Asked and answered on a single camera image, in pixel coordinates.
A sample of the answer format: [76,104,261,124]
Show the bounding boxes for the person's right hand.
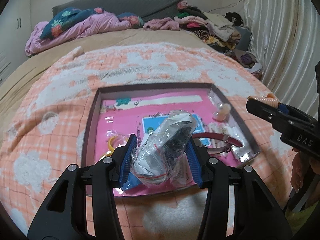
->
[291,148,319,192]

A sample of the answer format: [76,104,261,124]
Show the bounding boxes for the pink fuzzy garment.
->
[143,17,180,31]

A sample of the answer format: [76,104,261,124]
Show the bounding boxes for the black beads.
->
[131,111,197,187]

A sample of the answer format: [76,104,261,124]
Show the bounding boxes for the small white packet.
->
[232,145,256,163]

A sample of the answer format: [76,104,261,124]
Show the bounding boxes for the orange plaid cloud blanket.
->
[1,42,293,233]

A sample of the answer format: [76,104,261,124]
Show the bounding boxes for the white striped curtain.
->
[244,0,319,118]

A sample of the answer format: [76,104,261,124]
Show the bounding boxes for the dark shallow cardboard box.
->
[80,83,260,197]

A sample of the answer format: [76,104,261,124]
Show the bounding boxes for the purple floral duvet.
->
[24,7,144,57]

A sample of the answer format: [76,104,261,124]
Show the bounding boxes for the white wardrobe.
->
[1,0,31,83]

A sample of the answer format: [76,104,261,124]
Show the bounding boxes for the yellow rings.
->
[100,134,131,160]

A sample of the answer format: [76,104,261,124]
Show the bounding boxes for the grey padded headboard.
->
[52,0,182,22]

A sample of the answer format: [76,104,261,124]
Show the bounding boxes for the translucent small hair claw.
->
[213,103,231,122]

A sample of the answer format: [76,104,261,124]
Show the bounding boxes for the pile of folded clothes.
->
[174,1,242,52]

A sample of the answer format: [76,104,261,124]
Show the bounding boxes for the green sleeve forearm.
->
[285,196,319,235]

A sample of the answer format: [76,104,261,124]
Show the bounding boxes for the beige bed sheet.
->
[0,27,213,111]

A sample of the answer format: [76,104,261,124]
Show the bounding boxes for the bag of clothes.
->
[224,49,263,80]

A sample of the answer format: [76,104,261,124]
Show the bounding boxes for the black bag by curtain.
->
[224,12,244,27]

